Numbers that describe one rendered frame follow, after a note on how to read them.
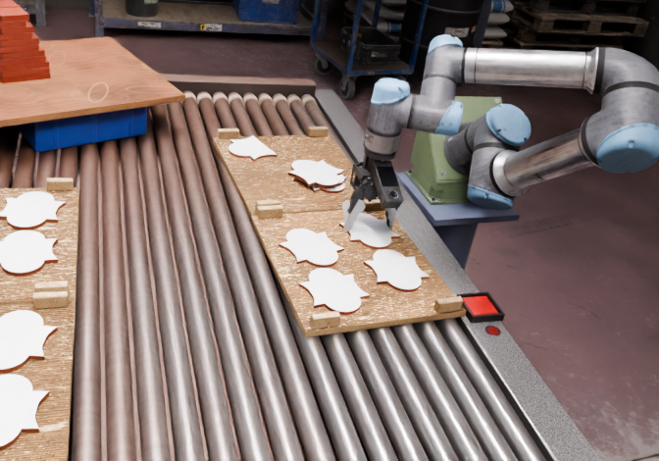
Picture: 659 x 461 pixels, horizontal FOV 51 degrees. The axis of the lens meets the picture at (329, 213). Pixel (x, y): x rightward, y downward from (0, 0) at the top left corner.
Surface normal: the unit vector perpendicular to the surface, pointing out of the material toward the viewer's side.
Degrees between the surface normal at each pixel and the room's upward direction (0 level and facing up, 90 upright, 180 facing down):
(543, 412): 0
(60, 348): 0
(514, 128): 38
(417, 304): 0
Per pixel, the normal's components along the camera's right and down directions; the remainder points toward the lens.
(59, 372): 0.15, -0.85
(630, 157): -0.13, 0.90
